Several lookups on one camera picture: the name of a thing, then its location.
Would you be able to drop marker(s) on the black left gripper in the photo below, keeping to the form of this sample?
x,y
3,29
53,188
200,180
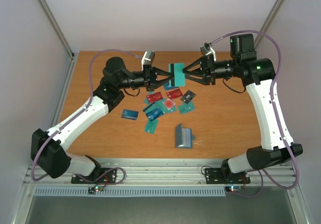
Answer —
x,y
149,70

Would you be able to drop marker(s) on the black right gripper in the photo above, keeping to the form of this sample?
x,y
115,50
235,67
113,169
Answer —
x,y
208,71

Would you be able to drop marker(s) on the teal card black stripe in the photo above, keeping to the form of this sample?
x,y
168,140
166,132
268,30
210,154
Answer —
x,y
179,76

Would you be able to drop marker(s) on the teal card with signature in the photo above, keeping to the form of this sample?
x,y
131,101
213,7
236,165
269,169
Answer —
x,y
151,126

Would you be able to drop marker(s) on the teal leather card holder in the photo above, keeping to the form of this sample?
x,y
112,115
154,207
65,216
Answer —
x,y
184,137

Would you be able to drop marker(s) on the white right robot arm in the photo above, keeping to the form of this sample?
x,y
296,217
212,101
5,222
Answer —
x,y
259,79

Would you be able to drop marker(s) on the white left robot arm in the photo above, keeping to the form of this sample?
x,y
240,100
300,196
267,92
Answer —
x,y
49,148

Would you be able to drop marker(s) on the blue card top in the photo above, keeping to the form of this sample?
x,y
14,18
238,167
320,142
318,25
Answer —
x,y
167,87

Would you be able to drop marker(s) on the red card right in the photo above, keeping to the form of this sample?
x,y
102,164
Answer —
x,y
174,93

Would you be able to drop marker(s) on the red card left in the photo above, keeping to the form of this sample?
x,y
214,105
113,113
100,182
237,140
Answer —
x,y
153,97

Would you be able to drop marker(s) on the teal card under pile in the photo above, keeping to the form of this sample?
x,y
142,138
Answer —
x,y
150,106

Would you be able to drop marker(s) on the white card red circle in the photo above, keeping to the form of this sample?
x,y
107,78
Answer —
x,y
169,106

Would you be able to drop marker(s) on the black VIP card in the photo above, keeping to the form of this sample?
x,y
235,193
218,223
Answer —
x,y
188,97

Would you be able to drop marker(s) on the blue card near centre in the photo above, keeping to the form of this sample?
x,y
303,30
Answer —
x,y
154,114

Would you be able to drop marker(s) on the teal card right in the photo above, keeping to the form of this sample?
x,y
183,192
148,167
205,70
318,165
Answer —
x,y
186,107

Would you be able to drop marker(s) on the dark blue card left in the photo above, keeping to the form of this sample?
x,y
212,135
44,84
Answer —
x,y
130,114

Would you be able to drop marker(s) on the right controller board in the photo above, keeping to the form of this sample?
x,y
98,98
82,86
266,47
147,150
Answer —
x,y
234,188

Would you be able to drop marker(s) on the controller board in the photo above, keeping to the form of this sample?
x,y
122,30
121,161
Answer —
x,y
95,189
234,188

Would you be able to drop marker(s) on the left controller board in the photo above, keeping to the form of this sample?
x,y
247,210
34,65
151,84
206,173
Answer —
x,y
95,189

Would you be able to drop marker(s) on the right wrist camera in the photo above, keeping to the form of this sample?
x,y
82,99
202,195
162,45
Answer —
x,y
207,50

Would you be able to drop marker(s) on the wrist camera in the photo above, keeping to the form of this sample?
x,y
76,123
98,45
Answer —
x,y
148,58
207,50

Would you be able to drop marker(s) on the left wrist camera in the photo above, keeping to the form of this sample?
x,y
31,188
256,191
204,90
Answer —
x,y
148,58

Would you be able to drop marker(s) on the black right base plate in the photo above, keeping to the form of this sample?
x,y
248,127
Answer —
x,y
216,176

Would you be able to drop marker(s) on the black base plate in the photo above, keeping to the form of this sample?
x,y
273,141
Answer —
x,y
216,176
108,175

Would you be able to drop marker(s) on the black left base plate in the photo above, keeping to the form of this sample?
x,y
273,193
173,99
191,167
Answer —
x,y
108,175

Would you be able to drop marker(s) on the grey slotted cable duct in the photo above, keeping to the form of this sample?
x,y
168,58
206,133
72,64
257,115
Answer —
x,y
132,192

